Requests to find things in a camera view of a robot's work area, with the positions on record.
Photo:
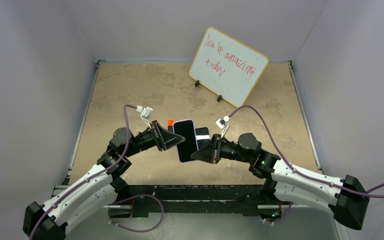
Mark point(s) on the black orange marker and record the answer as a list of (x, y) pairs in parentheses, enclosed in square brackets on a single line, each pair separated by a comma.
[(170, 123)]

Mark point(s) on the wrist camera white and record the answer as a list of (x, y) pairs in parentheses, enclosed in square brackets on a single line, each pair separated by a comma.
[(223, 124), (145, 113)]

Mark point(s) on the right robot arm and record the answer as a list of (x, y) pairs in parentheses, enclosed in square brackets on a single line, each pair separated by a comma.
[(343, 198)]

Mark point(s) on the purple phone case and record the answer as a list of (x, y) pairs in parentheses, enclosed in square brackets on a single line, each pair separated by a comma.
[(195, 139)]

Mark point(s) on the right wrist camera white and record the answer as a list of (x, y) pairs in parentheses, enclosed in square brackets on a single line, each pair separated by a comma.
[(223, 124)]

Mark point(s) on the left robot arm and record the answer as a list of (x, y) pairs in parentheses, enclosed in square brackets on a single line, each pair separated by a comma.
[(100, 186)]

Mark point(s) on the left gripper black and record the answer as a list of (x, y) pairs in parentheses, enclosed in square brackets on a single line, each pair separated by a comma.
[(162, 138)]

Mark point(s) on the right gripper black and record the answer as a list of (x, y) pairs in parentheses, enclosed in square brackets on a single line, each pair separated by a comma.
[(211, 153)]

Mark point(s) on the whiteboard with red writing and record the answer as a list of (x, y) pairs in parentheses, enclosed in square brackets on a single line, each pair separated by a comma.
[(227, 67)]

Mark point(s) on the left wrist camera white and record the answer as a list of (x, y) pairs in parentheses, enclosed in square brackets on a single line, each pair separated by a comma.
[(145, 113)]

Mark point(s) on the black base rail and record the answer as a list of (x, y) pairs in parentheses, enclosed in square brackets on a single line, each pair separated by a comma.
[(249, 200)]

